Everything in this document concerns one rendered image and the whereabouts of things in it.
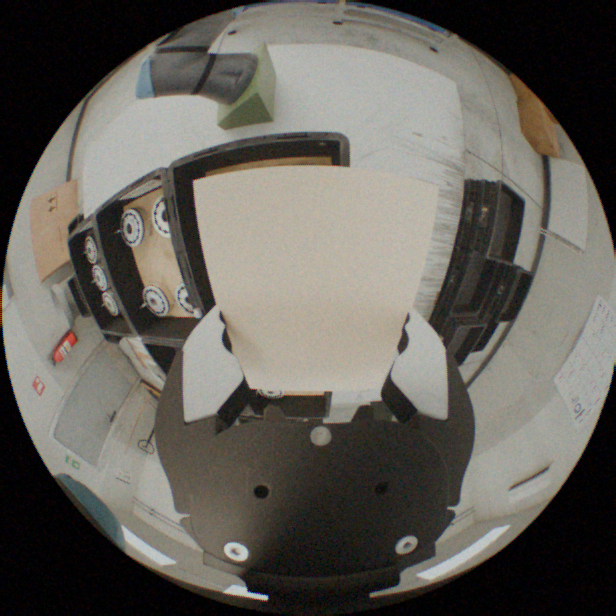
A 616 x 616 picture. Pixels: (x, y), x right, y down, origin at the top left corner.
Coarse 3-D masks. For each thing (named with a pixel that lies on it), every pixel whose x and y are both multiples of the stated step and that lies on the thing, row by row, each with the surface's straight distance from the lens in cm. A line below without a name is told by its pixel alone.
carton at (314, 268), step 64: (256, 192) 9; (320, 192) 8; (384, 192) 9; (256, 256) 9; (320, 256) 9; (384, 256) 10; (256, 320) 11; (320, 320) 11; (384, 320) 12; (256, 384) 17; (320, 384) 16
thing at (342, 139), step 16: (224, 144) 33; (240, 144) 32; (256, 144) 31; (176, 160) 37; (192, 160) 35; (176, 192) 37; (176, 208) 36; (176, 224) 37; (192, 272) 38; (192, 288) 39
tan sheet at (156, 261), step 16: (160, 192) 53; (128, 208) 63; (144, 208) 57; (160, 240) 54; (144, 256) 61; (160, 256) 56; (144, 272) 63; (160, 272) 58; (176, 272) 54; (176, 304) 60
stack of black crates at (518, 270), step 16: (496, 272) 149; (512, 272) 142; (528, 272) 154; (496, 288) 147; (512, 288) 141; (528, 288) 166; (496, 304) 148; (512, 304) 172; (496, 320) 147; (512, 320) 170
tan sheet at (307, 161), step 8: (264, 160) 40; (272, 160) 40; (280, 160) 40; (288, 160) 39; (296, 160) 39; (304, 160) 39; (312, 160) 39; (320, 160) 39; (328, 160) 39; (224, 168) 43; (232, 168) 42; (240, 168) 41; (248, 168) 41; (256, 168) 40; (208, 176) 44
